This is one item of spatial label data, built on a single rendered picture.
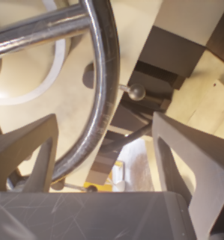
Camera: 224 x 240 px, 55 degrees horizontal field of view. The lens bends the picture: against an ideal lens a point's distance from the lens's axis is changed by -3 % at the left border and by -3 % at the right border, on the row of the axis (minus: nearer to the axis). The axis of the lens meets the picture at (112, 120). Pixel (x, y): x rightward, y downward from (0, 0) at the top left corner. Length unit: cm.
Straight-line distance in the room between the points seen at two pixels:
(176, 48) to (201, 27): 15
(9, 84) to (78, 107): 18
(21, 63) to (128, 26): 20
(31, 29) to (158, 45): 96
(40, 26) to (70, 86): 28
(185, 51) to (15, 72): 95
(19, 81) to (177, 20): 90
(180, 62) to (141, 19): 78
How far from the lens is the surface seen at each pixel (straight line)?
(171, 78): 126
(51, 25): 20
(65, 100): 49
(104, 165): 156
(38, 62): 34
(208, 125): 92
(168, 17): 112
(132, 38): 44
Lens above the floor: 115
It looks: 11 degrees down
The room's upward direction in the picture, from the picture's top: 74 degrees counter-clockwise
